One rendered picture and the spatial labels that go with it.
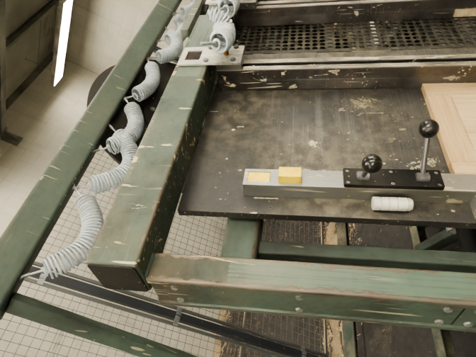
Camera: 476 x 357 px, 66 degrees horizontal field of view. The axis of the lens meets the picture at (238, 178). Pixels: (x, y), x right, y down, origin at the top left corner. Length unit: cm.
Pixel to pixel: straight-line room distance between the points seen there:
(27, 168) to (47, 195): 502
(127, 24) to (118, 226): 660
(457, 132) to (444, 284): 45
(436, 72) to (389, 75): 12
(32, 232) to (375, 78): 109
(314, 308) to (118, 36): 696
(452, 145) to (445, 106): 15
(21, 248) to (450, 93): 126
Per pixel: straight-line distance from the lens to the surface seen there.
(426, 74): 119
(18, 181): 617
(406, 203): 83
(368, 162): 72
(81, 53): 795
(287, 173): 81
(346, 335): 190
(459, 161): 97
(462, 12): 163
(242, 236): 83
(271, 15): 153
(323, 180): 83
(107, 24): 740
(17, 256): 120
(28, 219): 125
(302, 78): 114
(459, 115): 111
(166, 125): 93
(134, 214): 75
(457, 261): 88
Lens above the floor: 192
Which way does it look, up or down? 14 degrees down
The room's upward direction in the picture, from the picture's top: 67 degrees counter-clockwise
